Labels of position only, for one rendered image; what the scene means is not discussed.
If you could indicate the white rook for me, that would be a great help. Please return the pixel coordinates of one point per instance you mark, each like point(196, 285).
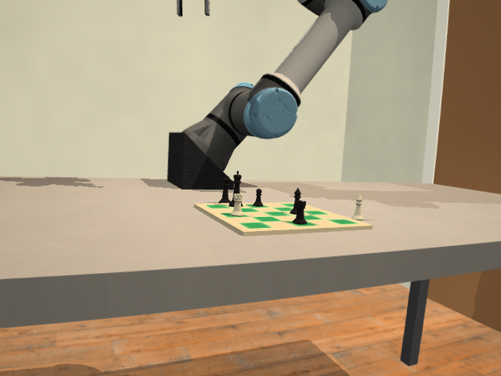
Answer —
point(237, 206)

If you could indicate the green and cream chessboard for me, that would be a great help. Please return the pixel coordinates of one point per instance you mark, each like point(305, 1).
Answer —
point(275, 218)

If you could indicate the white bishop chess piece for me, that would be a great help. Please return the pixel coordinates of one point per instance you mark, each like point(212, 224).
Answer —
point(357, 215)

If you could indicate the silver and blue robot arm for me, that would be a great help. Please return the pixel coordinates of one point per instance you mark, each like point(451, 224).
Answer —
point(268, 110)

